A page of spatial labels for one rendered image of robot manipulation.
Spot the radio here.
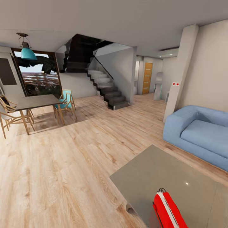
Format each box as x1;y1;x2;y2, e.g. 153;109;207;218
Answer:
153;190;188;228

